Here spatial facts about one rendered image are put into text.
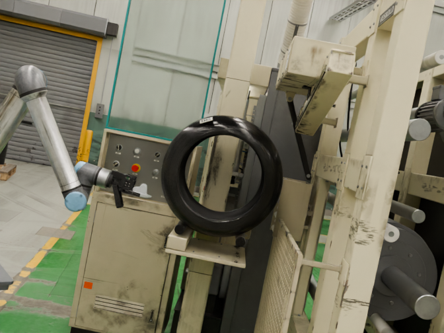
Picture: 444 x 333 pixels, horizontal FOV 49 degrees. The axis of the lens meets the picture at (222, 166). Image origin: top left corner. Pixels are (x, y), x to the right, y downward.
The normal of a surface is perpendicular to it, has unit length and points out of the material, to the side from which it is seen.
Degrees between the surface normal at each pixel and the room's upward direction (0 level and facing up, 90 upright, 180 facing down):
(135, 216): 90
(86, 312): 90
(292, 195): 90
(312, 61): 90
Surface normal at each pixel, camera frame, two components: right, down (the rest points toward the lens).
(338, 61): 0.03, -0.25
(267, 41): 0.15, 0.08
